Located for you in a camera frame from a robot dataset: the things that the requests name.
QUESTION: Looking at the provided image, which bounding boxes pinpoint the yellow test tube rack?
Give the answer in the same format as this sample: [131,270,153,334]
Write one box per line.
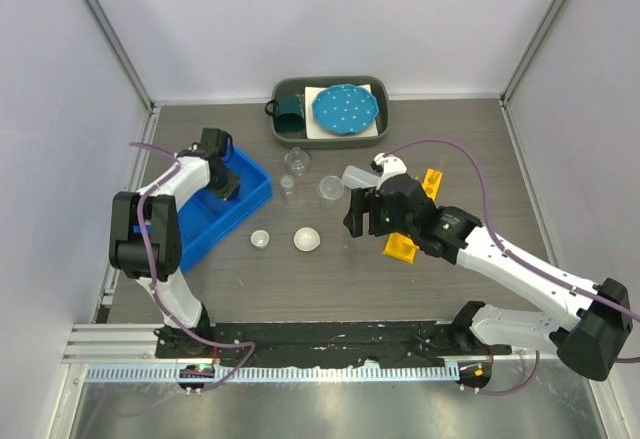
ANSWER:
[383,169,443,264]

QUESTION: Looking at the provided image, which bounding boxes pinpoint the blue plastic divided bin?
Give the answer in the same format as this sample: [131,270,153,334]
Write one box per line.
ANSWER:
[176,148,273,273]

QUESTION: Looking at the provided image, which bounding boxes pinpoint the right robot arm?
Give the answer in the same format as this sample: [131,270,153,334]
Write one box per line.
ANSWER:
[343,174,633,381]

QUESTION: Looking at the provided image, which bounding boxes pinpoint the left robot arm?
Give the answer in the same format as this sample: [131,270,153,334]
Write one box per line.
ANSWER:
[109,128,240,358]

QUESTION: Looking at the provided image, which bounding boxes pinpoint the clear plastic beaker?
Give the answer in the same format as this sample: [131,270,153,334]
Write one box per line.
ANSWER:
[317,175,344,208]

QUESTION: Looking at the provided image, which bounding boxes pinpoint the white squeeze bottle red cap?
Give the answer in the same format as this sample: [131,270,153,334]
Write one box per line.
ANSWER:
[341,165,379,189]

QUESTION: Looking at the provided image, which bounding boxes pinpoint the white evaporating dish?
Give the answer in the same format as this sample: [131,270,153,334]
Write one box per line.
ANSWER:
[293,227,321,252]

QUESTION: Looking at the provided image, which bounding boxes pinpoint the small clear glass flask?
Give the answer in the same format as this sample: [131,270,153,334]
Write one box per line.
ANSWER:
[279,175,296,204]

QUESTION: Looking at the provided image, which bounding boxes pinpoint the dark green mug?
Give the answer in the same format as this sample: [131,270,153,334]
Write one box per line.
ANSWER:
[264,94,305,134]

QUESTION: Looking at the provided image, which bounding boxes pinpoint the clear round glass flask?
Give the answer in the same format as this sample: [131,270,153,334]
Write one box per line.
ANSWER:
[284,147,311,177]

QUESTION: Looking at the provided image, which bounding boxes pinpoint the white square paper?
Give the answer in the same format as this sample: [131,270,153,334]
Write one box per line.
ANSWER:
[304,77,387,142]

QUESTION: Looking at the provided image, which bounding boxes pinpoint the blue dotted plate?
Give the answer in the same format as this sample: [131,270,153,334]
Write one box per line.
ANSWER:
[311,83,380,139]

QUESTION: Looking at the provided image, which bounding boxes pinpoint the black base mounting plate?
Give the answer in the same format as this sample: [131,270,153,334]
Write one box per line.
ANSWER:
[154,321,512,369]

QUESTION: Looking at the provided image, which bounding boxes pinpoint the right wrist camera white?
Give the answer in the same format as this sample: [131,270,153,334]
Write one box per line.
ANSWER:
[370,153,407,189]

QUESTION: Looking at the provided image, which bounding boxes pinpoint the white slotted cable duct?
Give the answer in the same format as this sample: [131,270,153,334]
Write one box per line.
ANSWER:
[85,361,459,384]

